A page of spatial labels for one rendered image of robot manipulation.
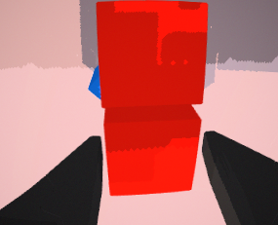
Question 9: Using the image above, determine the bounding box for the blue cube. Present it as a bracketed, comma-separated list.
[90, 67, 100, 99]

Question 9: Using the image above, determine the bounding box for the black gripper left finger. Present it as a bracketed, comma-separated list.
[0, 136, 103, 225]

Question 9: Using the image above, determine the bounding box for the red cube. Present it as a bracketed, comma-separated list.
[103, 104, 202, 196]
[96, 1, 209, 108]

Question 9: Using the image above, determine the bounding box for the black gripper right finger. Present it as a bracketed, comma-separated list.
[202, 131, 278, 225]

